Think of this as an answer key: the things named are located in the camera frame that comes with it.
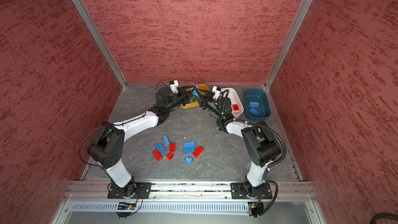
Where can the yellow plastic bin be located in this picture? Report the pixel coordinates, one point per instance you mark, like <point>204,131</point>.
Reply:
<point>194,101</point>

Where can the aluminium corner post right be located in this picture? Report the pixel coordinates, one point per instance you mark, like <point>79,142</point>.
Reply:
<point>297,21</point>

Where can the red lego brick small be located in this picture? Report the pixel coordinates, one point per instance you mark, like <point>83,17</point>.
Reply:
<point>170,156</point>

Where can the blue lego brick bottom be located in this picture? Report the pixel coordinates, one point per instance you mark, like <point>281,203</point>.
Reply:
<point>160,148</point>

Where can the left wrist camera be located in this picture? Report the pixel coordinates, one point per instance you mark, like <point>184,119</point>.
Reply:
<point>173,85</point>

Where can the white plastic bin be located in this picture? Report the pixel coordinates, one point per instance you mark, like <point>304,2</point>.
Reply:
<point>234,97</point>

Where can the teal plastic bin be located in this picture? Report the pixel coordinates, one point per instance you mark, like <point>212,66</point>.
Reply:
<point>253,95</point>

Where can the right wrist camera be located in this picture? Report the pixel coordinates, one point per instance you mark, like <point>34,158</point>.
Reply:
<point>217,93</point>

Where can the red lego brick long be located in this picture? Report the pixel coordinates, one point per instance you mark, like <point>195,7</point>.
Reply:
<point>157,155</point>

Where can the aluminium corner post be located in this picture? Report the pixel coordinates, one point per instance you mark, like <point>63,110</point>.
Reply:
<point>93,29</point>
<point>297,21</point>

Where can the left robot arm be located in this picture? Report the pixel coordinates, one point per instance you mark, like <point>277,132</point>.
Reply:
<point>106,146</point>

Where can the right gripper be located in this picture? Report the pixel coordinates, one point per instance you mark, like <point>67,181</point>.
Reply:
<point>206,98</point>

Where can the blue lego brick pair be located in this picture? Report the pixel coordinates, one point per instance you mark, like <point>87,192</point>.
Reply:
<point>189,144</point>
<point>188,150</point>

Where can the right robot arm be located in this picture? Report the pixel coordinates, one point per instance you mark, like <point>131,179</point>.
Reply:
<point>265,147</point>

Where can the aluminium corner post left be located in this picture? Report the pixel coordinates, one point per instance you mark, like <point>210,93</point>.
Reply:
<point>93,29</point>

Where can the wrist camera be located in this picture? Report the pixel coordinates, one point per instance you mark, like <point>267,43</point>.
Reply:
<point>173,85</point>
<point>217,93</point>

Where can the blue lego brick long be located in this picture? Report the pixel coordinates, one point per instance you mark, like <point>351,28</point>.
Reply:
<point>254,111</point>

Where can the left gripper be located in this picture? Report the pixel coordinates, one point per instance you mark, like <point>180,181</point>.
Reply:
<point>185,94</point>

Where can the aluminium front rail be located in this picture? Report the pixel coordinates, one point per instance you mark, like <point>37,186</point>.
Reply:
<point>172,190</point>

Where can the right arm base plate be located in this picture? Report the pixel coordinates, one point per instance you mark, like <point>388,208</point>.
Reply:
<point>247,191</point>

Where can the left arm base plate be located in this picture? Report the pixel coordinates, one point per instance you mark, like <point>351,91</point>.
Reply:
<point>132,190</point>

